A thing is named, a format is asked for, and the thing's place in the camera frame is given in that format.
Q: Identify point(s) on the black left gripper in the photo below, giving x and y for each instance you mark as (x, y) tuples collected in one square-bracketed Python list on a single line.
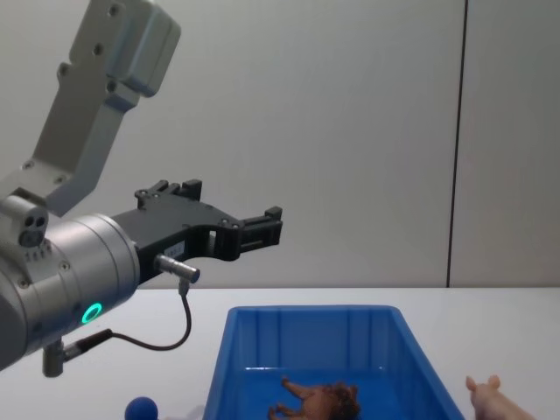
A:
[(175, 223)]

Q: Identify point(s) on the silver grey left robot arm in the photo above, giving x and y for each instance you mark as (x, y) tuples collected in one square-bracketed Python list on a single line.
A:
[(87, 262)]

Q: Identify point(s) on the blue plastic bin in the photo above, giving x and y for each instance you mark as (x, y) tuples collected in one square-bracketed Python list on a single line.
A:
[(306, 332)]

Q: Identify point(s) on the blue ball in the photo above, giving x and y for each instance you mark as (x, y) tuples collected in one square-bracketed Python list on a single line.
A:
[(142, 409)]

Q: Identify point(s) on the brown toy lion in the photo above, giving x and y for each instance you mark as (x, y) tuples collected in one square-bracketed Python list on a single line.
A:
[(324, 396)]

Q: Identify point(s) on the pink toy pig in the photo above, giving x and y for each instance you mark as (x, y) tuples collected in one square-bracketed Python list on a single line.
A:
[(490, 400)]

